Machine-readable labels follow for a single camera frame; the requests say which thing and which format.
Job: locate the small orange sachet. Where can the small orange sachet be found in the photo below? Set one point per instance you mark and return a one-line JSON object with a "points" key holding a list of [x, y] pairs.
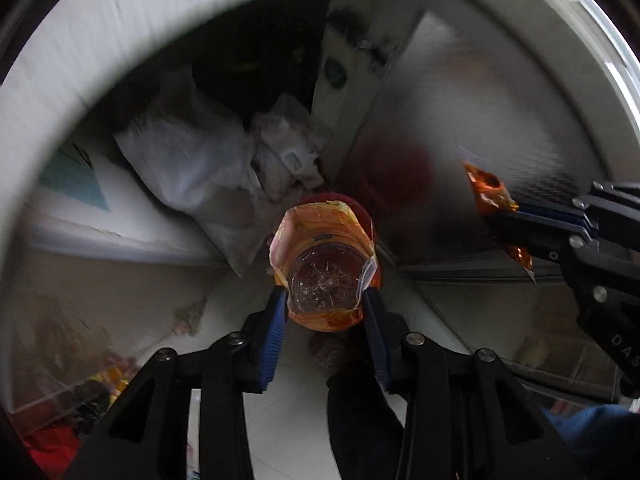
{"points": [[487, 190]]}

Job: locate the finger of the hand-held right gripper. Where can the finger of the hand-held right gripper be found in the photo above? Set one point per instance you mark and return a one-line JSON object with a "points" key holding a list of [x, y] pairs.
{"points": [[575, 210], [545, 240]]}

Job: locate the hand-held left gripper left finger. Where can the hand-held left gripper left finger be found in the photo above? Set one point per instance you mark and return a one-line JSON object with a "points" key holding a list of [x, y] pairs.
{"points": [[272, 335]]}

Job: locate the large white plastic bag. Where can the large white plastic bag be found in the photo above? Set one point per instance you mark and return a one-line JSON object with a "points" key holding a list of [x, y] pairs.
{"points": [[185, 170]]}

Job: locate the red cloth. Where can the red cloth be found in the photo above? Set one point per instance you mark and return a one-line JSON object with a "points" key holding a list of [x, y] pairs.
{"points": [[50, 452]]}

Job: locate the crumpled white plastic bag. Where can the crumpled white plastic bag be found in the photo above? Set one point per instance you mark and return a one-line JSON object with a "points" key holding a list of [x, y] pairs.
{"points": [[290, 150]]}

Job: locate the person's blue trousers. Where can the person's blue trousers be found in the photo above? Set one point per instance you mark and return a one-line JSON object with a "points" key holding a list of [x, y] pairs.
{"points": [[600, 445]]}

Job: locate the red plastic bin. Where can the red plastic bin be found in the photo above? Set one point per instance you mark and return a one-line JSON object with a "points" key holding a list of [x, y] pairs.
{"points": [[357, 210]]}

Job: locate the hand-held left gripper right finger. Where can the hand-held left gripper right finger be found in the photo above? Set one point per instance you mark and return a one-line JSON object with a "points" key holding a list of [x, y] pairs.
{"points": [[375, 335]]}

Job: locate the frosted cabinet door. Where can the frosted cabinet door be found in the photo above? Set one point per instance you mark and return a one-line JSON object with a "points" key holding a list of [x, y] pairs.
{"points": [[500, 120], [100, 310]]}

